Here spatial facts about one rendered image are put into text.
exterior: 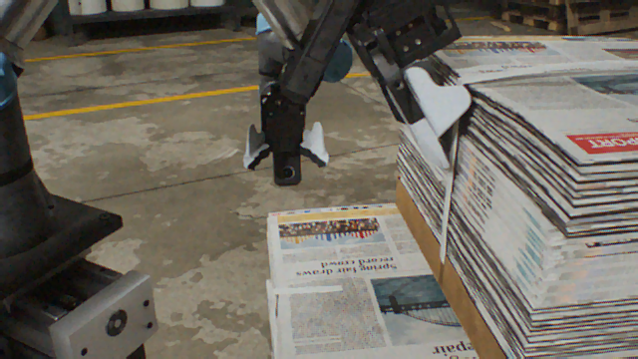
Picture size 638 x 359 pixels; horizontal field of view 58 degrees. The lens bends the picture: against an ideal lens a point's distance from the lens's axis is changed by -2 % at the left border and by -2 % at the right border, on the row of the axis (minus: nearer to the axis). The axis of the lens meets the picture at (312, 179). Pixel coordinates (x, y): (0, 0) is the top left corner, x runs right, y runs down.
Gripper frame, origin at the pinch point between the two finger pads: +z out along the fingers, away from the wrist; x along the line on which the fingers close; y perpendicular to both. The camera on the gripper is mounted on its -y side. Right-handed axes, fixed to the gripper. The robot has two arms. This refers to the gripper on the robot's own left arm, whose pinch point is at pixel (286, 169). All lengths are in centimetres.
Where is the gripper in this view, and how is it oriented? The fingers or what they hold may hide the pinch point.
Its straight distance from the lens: 84.6
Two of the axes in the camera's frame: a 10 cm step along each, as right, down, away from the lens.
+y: 0.0, -9.0, -4.3
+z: 0.9, 4.2, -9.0
